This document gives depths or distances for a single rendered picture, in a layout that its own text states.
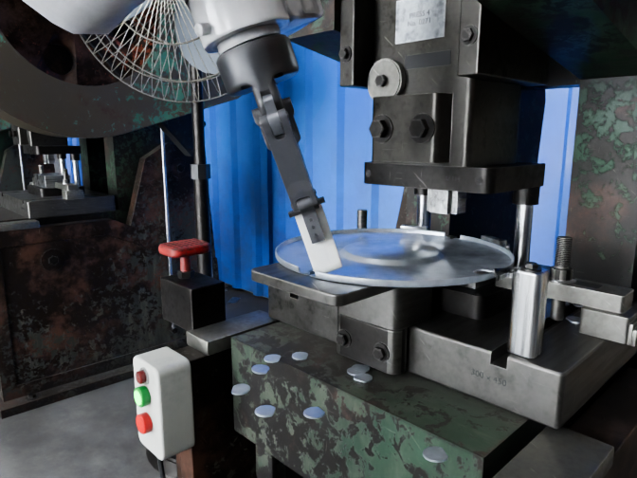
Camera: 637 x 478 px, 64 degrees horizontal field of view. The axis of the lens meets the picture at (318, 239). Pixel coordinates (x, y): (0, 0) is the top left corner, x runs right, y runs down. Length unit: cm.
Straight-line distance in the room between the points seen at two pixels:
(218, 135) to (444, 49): 260
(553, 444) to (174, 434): 47
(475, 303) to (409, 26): 35
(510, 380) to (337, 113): 193
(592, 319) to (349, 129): 184
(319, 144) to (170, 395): 191
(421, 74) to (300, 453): 50
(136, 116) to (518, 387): 155
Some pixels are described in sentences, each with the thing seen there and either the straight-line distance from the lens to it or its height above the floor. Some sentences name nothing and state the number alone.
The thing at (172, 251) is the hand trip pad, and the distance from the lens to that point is 80.
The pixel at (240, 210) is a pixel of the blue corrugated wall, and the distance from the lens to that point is 304.
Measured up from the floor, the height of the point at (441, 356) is 68.
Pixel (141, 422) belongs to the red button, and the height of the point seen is 55.
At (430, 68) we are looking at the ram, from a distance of 66.
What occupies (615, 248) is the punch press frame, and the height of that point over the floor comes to 77.
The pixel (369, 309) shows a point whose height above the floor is 72.
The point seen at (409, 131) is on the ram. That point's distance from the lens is 62.
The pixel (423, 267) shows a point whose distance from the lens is 58.
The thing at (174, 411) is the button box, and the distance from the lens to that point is 75.
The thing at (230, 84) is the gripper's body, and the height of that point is 97.
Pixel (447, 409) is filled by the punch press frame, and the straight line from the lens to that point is 58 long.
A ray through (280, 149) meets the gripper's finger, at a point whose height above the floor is 91.
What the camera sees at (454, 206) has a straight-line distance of 72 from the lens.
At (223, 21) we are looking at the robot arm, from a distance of 50.
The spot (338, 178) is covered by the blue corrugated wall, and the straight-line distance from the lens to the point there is 239.
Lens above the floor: 93
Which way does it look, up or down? 11 degrees down
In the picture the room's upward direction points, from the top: straight up
